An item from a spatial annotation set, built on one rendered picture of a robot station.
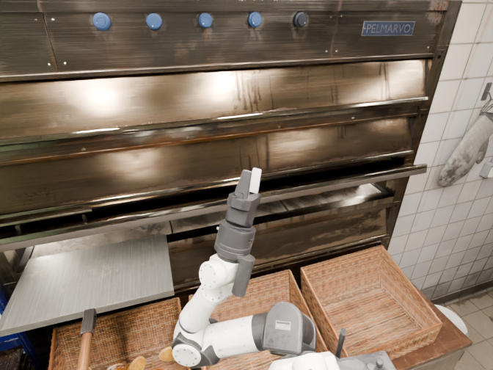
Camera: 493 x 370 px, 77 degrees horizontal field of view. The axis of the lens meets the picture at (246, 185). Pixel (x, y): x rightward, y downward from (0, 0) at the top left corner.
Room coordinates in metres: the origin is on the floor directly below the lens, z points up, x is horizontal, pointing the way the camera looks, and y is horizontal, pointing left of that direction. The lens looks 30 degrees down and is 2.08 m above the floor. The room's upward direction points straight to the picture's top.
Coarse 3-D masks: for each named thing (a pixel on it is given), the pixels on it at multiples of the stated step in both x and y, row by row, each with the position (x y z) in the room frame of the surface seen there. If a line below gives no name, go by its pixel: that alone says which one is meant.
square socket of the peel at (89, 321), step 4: (92, 308) 0.68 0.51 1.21; (84, 312) 0.67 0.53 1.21; (88, 312) 0.67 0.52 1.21; (92, 312) 0.67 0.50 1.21; (84, 316) 0.65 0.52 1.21; (88, 316) 0.65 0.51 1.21; (92, 316) 0.65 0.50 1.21; (84, 320) 0.64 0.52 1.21; (88, 320) 0.64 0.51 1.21; (92, 320) 0.64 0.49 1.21; (84, 324) 0.62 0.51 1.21; (88, 324) 0.62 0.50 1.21; (92, 324) 0.62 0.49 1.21; (84, 328) 0.61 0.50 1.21; (88, 328) 0.61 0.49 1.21; (92, 328) 0.61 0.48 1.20; (84, 332) 0.60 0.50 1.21; (88, 332) 0.60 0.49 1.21; (92, 332) 0.60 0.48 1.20; (92, 336) 0.60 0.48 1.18
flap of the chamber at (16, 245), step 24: (360, 168) 1.35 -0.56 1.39; (384, 168) 1.32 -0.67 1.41; (216, 192) 1.12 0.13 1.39; (312, 192) 1.10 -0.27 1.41; (72, 216) 0.95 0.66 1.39; (96, 216) 0.94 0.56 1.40; (120, 216) 0.93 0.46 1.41; (168, 216) 0.92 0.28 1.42; (192, 216) 0.94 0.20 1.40; (24, 240) 0.78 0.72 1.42; (48, 240) 0.79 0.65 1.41
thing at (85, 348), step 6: (84, 336) 0.58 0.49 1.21; (90, 336) 0.59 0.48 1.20; (84, 342) 0.56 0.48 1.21; (90, 342) 0.57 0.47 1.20; (84, 348) 0.55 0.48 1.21; (90, 348) 0.55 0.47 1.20; (84, 354) 0.53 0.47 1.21; (78, 360) 0.51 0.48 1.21; (84, 360) 0.51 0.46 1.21; (78, 366) 0.49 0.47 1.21; (84, 366) 0.49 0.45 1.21
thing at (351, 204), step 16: (384, 192) 1.47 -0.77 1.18; (304, 208) 1.31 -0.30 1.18; (320, 208) 1.31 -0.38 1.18; (336, 208) 1.32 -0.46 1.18; (352, 208) 1.35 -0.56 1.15; (256, 224) 1.18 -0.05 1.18; (272, 224) 1.20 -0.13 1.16; (176, 240) 1.06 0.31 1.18; (192, 240) 1.08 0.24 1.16; (208, 240) 1.10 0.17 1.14; (16, 272) 0.87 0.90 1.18
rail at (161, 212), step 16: (352, 176) 1.18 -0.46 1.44; (368, 176) 1.19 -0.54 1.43; (272, 192) 1.05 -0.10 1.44; (288, 192) 1.07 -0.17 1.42; (176, 208) 0.93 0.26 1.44; (192, 208) 0.95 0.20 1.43; (80, 224) 0.84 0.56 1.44; (96, 224) 0.84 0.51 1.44; (112, 224) 0.86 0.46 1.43; (0, 240) 0.76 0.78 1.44; (16, 240) 0.77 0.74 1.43
